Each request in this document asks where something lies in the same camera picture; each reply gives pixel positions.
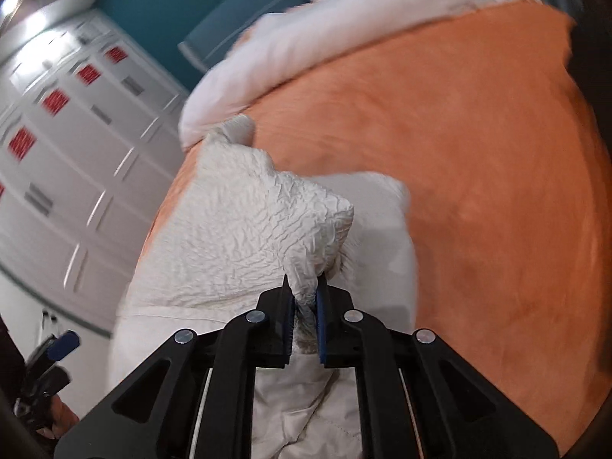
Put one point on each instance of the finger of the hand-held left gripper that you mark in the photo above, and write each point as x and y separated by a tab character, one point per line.
62	344
52	378

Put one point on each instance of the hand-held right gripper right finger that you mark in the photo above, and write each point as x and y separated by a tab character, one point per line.
334	325

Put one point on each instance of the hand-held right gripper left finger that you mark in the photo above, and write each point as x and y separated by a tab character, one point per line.
267	325

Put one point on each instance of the white puffer jacket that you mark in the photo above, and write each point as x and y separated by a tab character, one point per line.
248	239

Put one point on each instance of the person's left hand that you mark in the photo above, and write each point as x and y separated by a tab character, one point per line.
60	418

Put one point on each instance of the orange plush blanket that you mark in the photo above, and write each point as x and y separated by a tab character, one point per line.
478	201

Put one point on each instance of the white panelled wardrobe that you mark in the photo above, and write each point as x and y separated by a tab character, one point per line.
76	153

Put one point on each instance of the pale pink duvet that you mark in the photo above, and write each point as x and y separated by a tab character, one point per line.
344	28

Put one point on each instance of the blue bed headboard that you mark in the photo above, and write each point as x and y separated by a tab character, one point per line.
239	19

